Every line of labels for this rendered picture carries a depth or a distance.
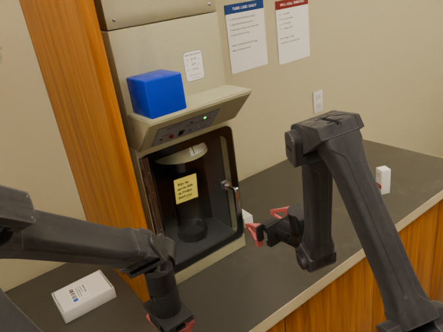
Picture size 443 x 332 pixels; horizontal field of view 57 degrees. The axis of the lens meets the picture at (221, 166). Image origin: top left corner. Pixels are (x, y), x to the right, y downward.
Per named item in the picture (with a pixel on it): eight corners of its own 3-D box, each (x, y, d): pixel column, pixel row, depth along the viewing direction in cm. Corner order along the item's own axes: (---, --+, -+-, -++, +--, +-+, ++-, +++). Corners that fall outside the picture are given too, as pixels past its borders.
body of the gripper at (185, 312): (169, 294, 89) (163, 268, 86) (196, 319, 82) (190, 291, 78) (143, 310, 86) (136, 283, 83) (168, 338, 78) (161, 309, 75)
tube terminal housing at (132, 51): (131, 256, 144) (71, 31, 113) (205, 219, 161) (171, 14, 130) (167, 290, 125) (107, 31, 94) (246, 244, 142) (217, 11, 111)
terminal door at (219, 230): (167, 276, 124) (140, 157, 107) (243, 234, 139) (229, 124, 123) (168, 278, 123) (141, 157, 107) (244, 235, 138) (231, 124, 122)
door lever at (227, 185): (233, 206, 132) (227, 209, 130) (229, 180, 128) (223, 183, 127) (244, 212, 128) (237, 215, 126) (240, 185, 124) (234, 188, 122)
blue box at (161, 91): (133, 112, 102) (125, 77, 99) (167, 103, 108) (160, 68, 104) (151, 119, 95) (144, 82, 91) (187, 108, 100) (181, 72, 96)
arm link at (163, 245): (111, 260, 75) (149, 240, 74) (121, 226, 86) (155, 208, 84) (146, 303, 80) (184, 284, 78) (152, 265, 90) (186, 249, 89)
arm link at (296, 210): (304, 273, 97) (337, 260, 98) (296, 234, 92) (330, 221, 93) (285, 246, 107) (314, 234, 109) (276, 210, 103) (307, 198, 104)
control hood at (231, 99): (134, 151, 106) (126, 114, 102) (230, 116, 123) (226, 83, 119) (155, 161, 98) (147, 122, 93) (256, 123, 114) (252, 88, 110)
